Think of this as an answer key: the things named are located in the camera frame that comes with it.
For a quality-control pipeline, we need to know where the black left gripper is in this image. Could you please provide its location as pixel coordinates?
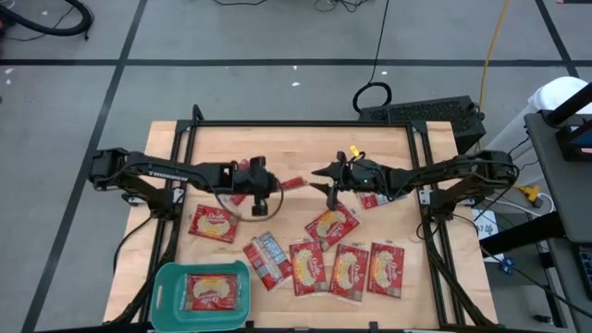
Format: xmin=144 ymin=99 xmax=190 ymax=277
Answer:
xmin=230 ymin=155 xmax=288 ymax=217

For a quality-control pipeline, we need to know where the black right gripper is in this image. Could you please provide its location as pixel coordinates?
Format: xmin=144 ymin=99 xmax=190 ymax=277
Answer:
xmin=308 ymin=151 xmax=362 ymax=211

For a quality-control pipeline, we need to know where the black computer case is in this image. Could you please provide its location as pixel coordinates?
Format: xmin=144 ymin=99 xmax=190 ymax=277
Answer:
xmin=359 ymin=94 xmax=487 ymax=157

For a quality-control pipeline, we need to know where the white paper sheet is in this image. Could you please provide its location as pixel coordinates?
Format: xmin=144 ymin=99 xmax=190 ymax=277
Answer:
xmin=472 ymin=210 xmax=499 ymax=253

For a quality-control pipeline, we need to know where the teal plastic basket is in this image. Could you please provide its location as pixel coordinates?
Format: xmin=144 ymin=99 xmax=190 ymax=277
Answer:
xmin=148 ymin=260 xmax=253 ymax=333

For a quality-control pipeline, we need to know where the black desk crossbar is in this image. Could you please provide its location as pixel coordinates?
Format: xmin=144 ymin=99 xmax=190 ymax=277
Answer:
xmin=479 ymin=211 xmax=568 ymax=256

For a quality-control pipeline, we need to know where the white bin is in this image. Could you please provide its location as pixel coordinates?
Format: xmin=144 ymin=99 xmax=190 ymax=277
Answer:
xmin=483 ymin=76 xmax=591 ymax=175

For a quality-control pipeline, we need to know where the grey desk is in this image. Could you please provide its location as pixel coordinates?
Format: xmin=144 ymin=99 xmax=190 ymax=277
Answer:
xmin=524 ymin=109 xmax=592 ymax=333

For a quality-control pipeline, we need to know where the black keyboard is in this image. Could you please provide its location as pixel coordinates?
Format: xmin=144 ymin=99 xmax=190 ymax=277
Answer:
xmin=575 ymin=244 xmax=592 ymax=302

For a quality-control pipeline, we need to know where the black aluminium table frame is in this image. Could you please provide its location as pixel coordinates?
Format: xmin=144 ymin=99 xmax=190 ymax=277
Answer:
xmin=108 ymin=104 xmax=499 ymax=333

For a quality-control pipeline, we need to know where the black looped cable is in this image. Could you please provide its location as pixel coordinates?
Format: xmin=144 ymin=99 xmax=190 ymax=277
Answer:
xmin=351 ymin=0 xmax=394 ymax=116

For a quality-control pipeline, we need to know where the yellow extension cable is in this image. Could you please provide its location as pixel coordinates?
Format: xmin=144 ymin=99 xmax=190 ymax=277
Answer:
xmin=475 ymin=0 xmax=542 ymax=204

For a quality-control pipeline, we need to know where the thick black hose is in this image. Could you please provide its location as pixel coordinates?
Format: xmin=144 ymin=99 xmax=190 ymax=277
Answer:
xmin=0 ymin=0 xmax=95 ymax=42

